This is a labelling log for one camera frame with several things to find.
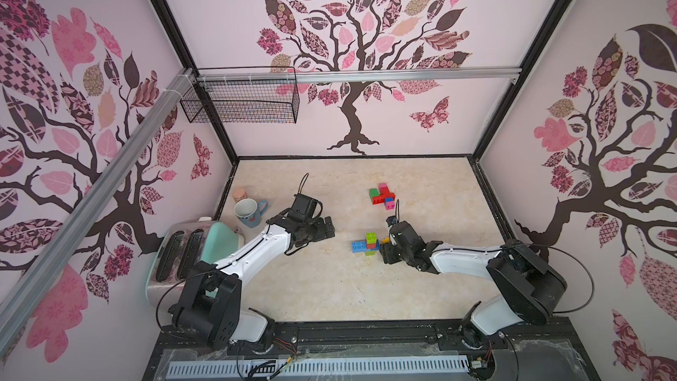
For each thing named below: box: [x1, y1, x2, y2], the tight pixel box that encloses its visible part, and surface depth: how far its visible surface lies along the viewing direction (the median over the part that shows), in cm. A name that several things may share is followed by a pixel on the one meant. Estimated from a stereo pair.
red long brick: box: [371, 187, 396, 205], surface depth 106 cm
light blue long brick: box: [351, 240, 372, 254], surface depth 89 cm
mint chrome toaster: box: [146, 216, 246, 309], surface depth 75 cm
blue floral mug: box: [233, 197, 269, 229], surface depth 94 cm
